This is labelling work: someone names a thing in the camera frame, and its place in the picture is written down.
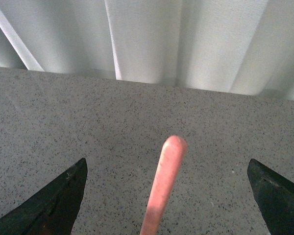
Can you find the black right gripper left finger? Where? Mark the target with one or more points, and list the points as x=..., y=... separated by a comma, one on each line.
x=53, y=209

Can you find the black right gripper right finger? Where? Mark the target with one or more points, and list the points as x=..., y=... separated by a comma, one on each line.
x=274, y=195

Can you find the pink chopstick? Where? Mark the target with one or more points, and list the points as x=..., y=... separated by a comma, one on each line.
x=172, y=154

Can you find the white curtain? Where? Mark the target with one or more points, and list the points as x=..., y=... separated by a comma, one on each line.
x=234, y=46

